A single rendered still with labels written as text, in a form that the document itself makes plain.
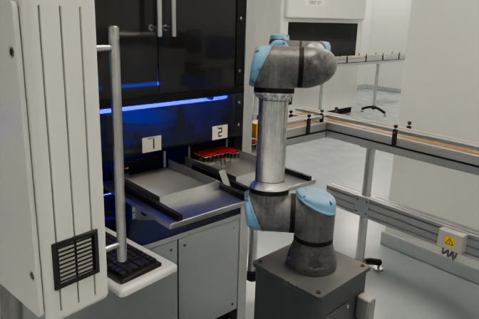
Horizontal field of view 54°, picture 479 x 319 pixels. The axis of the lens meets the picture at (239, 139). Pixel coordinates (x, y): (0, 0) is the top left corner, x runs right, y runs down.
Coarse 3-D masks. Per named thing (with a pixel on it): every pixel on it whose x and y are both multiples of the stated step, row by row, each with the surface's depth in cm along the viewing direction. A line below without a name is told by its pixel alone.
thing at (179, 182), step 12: (168, 168) 199; (180, 168) 194; (132, 180) 184; (144, 180) 184; (156, 180) 184; (168, 180) 185; (180, 180) 185; (192, 180) 186; (204, 180) 183; (216, 180) 177; (144, 192) 167; (156, 192) 172; (168, 192) 172; (180, 192) 165; (192, 192) 169; (204, 192) 172
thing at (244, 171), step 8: (240, 152) 217; (192, 160) 201; (240, 160) 213; (248, 160) 213; (208, 168) 194; (216, 168) 201; (224, 168) 201; (232, 168) 202; (240, 168) 202; (248, 168) 202; (232, 176) 183; (240, 176) 183; (248, 176) 186
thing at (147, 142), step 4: (156, 136) 184; (160, 136) 186; (144, 140) 181; (148, 140) 182; (152, 140) 183; (156, 140) 185; (160, 140) 186; (144, 144) 181; (148, 144) 183; (152, 144) 184; (156, 144) 185; (160, 144) 186; (144, 148) 182; (148, 148) 183; (152, 148) 184; (156, 148) 185; (160, 148) 187; (144, 152) 182
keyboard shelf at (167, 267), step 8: (112, 232) 157; (128, 240) 152; (144, 248) 147; (152, 256) 142; (160, 256) 142; (168, 264) 138; (152, 272) 134; (160, 272) 134; (168, 272) 136; (112, 280) 129; (136, 280) 129; (144, 280) 130; (152, 280) 131; (112, 288) 127; (120, 288) 125; (128, 288) 126; (136, 288) 128; (120, 296) 125
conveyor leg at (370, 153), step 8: (368, 152) 260; (368, 160) 261; (368, 168) 262; (368, 176) 263; (368, 184) 264; (368, 192) 265; (360, 216) 271; (360, 224) 271; (360, 232) 272; (360, 240) 273; (360, 248) 274; (360, 256) 275
